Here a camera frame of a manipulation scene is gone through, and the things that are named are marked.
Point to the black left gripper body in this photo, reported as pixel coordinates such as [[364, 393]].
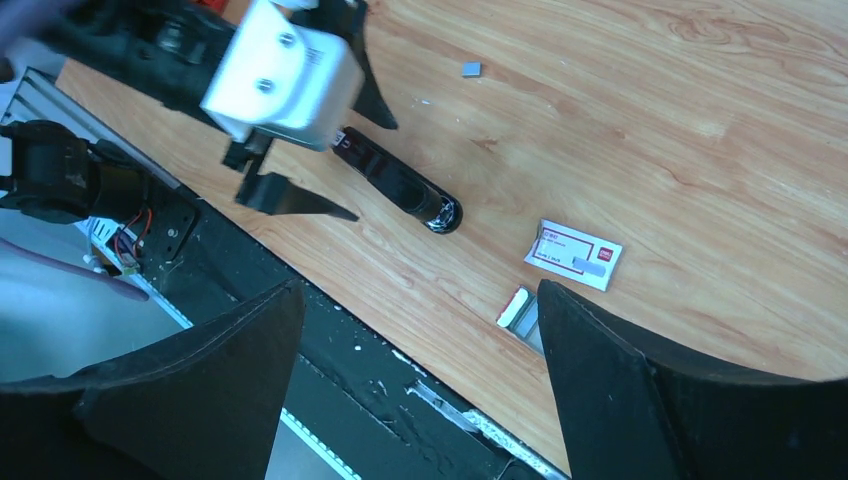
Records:
[[167, 50]]

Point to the small staple box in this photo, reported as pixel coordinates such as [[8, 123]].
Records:
[[573, 254]]

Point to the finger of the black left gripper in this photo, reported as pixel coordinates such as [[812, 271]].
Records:
[[272, 193], [350, 19]]

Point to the small loose staple piece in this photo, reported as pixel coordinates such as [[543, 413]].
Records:
[[471, 70]]

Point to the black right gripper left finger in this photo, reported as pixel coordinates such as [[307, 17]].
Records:
[[203, 403]]

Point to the black stapler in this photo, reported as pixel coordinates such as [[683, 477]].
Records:
[[410, 191]]

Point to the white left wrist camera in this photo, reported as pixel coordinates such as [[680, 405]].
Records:
[[287, 81]]

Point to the strip of staples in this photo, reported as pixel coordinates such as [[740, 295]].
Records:
[[520, 318]]

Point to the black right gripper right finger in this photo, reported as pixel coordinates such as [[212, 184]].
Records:
[[633, 404]]

